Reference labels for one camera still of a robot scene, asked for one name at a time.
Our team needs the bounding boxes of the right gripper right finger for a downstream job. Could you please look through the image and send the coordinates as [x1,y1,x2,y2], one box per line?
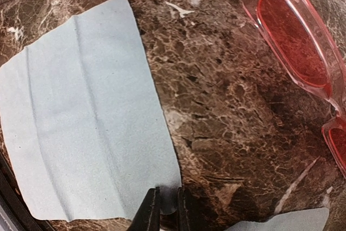
[177,187,205,231]

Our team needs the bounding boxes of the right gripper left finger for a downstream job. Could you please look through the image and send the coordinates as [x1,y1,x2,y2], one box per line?
[129,187,161,231]

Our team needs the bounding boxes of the light blue cloth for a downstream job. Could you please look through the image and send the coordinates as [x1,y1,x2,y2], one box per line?
[1,0,181,221]
[227,207,329,231]

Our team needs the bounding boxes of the pink translucent sunglasses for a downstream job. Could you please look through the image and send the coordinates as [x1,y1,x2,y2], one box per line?
[243,0,345,174]

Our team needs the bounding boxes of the black front rail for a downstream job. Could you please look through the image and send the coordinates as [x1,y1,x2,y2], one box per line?
[1,153,55,230]

